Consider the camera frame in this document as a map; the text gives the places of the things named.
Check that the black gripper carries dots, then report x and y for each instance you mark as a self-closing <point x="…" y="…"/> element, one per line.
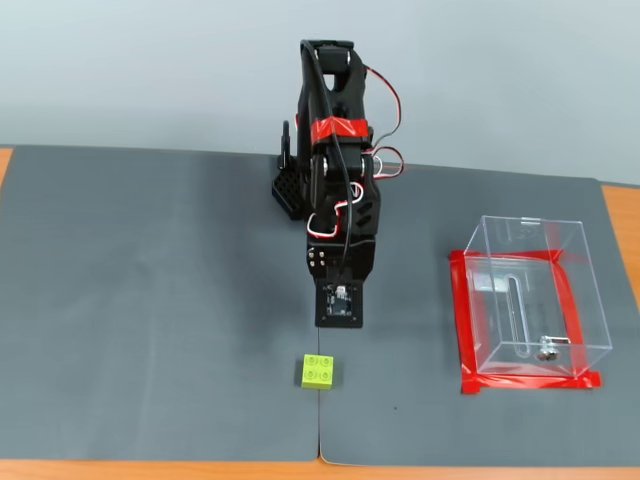
<point x="356" y="256"/>

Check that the green lego block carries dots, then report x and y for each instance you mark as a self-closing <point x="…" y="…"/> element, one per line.
<point x="317" y="372"/>

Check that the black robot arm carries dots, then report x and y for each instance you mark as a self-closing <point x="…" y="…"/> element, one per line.
<point x="367" y="210"/>

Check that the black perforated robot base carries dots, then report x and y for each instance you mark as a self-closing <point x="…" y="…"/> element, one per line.
<point x="285" y="192"/>

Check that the red tape band on arm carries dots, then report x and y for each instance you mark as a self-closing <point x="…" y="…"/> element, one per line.
<point x="345" y="130"/>

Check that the transparent plastic box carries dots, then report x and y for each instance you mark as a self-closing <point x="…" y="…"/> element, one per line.
<point x="530" y="305"/>

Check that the silver box lock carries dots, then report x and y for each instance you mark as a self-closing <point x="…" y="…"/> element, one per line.
<point x="547" y="350"/>

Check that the black table clamp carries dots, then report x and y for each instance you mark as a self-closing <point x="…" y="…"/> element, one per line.
<point x="286" y="150"/>

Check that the grey mat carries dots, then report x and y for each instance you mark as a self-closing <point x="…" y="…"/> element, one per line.
<point x="400" y="350"/>
<point x="150" y="300"/>

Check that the red floor tape strip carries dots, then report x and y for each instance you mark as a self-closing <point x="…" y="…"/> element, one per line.
<point x="462" y="320"/>
<point x="570" y="310"/>
<point x="525" y="384"/>

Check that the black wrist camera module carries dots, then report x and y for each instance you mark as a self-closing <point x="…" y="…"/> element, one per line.
<point x="339" y="305"/>

